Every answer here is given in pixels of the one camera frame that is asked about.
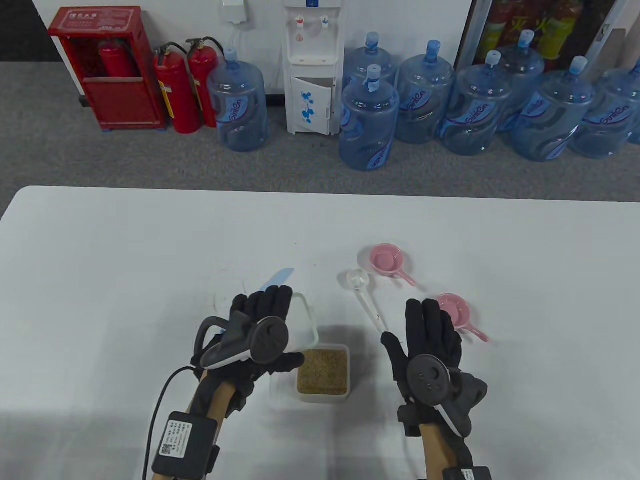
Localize person's left hand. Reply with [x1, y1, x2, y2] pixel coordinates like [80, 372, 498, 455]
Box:
[190, 286, 306, 418]

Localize person's right hand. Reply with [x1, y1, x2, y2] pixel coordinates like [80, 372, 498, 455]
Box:
[381, 298, 475, 441]

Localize light blue knife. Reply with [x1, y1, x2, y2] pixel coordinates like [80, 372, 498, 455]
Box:
[215, 268, 296, 337]

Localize clear green-rimmed container lid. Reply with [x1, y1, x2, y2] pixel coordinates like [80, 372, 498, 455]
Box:
[285, 291, 320, 350]

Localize white sesame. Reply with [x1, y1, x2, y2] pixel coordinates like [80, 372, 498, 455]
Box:
[298, 350, 349, 394]

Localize white plastic coffee spoon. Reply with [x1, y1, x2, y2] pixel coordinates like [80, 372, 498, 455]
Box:
[347, 269, 388, 333]

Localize clear plastic food container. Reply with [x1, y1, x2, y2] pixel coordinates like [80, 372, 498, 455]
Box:
[295, 344, 352, 404]

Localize person's left forearm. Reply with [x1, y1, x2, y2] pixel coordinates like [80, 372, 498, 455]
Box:
[192, 380, 240, 426]

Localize person's right forearm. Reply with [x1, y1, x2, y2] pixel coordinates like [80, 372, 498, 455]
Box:
[419, 422, 473, 480]

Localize blue water jug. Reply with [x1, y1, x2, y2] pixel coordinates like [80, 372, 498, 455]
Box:
[207, 48, 269, 152]

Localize row of blue water bottles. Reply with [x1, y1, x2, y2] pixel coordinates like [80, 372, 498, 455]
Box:
[338, 30, 640, 172]

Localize red fire extinguisher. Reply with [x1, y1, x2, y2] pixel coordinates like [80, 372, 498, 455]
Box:
[152, 42, 202, 135]
[97, 40, 133, 77]
[186, 37, 223, 129]

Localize red fire extinguisher cabinet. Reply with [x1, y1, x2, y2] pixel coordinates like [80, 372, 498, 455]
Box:
[48, 6, 168, 132]

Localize white water dispenser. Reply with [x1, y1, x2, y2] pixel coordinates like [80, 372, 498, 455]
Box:
[282, 0, 346, 137]

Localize small pink handled dish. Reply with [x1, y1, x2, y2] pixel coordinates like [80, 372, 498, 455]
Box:
[437, 293, 489, 344]
[369, 243, 417, 287]

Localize black cable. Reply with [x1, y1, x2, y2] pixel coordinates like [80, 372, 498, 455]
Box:
[141, 366, 201, 480]

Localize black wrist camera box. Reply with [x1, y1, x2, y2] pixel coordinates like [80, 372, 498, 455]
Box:
[442, 466, 493, 480]
[151, 411, 221, 480]

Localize white wall box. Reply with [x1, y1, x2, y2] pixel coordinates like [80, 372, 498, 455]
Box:
[222, 0, 248, 24]

